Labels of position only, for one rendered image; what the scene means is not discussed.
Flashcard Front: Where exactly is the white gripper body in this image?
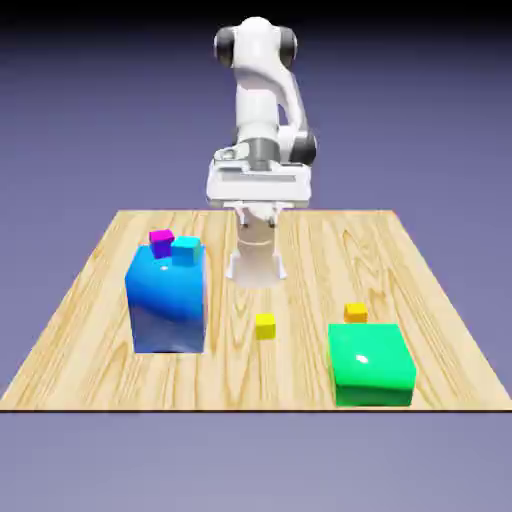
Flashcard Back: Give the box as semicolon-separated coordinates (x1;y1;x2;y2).
205;159;314;210

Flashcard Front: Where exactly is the small cyan cube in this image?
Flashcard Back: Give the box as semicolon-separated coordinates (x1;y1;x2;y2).
170;235;202;267

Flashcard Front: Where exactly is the small magenta cube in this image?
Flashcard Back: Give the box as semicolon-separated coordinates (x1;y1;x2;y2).
148;228;176;260

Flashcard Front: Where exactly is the small yellow cube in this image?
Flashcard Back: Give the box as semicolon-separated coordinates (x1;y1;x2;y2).
254;312;277;341

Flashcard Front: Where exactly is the small orange cube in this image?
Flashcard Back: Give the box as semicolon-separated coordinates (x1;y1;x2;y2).
343;302;369;324

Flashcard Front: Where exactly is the large blue box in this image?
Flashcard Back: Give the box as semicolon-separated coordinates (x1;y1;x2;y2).
124;242;208;355

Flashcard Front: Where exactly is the large green box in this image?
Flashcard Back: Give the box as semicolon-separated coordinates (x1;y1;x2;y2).
326;322;418;408

